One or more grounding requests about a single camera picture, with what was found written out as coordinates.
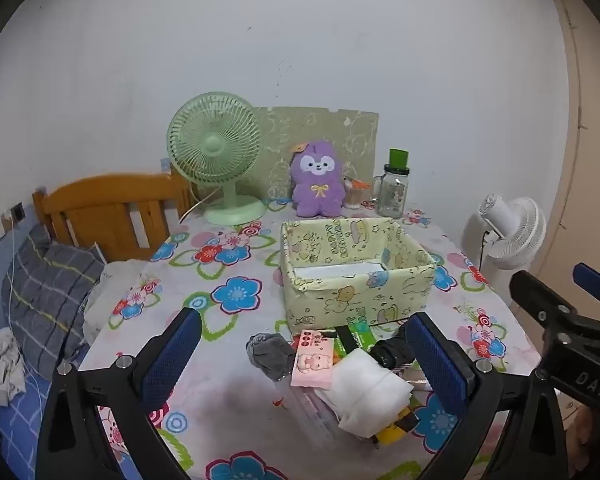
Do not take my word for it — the white charging cable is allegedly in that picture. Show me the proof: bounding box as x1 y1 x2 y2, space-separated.
5 214 17 323

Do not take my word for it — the cotton swab container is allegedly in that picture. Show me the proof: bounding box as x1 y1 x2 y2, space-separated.
343 176 371 210

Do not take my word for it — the printed cardboard panel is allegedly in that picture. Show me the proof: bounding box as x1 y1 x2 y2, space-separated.
252 106 380 202

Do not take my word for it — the green printed tissue packet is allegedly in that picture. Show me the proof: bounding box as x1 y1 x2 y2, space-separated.
332 322 381 356

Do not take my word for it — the grey sock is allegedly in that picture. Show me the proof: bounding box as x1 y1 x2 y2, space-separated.
246 332 297 382

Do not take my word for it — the white cloth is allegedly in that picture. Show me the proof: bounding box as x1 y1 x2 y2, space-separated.
330 347 415 436

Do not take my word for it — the white fan cord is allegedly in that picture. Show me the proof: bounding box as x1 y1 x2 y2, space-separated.
179 187 218 223

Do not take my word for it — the purple plush toy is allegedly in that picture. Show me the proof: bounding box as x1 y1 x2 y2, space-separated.
289 141 347 218

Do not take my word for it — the yellow black packet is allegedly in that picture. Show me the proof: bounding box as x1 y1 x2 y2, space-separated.
372 405 418 446

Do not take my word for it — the yellow printed storage box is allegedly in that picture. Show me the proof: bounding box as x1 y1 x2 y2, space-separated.
280 216 437 335

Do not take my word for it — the beige wooden wardrobe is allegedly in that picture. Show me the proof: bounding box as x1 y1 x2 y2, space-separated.
525 0 600 311

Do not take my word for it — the glass mug jar green lid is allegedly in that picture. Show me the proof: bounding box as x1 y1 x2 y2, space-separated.
371 148 412 219

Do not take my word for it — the green desk fan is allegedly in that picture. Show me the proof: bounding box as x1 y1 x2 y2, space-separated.
166 91 267 226

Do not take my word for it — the white grey crumpled garment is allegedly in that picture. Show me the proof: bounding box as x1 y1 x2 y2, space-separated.
0 329 28 406

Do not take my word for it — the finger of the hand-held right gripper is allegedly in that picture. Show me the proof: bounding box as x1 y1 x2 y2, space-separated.
573 262 600 318
509 270 600 377

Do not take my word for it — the pink tissue packet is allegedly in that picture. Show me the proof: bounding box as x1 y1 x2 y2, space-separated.
290 330 337 389

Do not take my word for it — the clear plastic bag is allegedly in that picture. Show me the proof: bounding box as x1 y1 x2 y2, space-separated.
275 380 431 453

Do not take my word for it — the white standing fan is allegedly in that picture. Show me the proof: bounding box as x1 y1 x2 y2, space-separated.
462 194 548 276

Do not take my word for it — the blue grid bedsheet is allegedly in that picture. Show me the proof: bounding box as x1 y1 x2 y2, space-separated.
0 327 131 480

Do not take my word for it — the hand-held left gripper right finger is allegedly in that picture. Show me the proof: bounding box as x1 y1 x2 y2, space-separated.
404 312 569 480

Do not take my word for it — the floral tablecloth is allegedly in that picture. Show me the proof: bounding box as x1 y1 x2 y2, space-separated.
77 200 546 480

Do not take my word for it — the grey plaid pillow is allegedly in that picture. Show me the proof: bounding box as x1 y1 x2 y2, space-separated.
1 223 106 378

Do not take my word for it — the black plastic bag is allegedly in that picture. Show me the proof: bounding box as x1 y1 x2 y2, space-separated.
370 337 418 371

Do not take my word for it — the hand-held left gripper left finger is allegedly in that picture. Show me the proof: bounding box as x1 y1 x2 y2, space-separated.
36 306 203 480

